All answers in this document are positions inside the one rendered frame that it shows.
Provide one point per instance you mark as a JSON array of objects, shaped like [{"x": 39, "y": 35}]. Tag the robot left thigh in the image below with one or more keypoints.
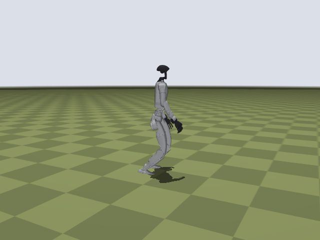
[{"x": 168, "y": 134}]

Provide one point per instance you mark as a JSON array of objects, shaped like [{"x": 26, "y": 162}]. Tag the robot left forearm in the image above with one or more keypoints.
[{"x": 163, "y": 113}]

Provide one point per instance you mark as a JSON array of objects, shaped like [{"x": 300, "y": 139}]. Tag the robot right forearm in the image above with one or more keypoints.
[{"x": 168, "y": 111}]

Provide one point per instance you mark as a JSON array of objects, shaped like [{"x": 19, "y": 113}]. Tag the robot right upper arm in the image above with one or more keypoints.
[{"x": 162, "y": 93}]

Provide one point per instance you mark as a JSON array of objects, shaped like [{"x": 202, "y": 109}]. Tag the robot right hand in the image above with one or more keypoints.
[{"x": 178, "y": 125}]

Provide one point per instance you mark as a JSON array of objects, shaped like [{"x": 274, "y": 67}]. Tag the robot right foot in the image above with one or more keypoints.
[{"x": 145, "y": 172}]

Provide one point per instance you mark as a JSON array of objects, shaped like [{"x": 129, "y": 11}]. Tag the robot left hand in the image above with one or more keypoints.
[{"x": 168, "y": 122}]

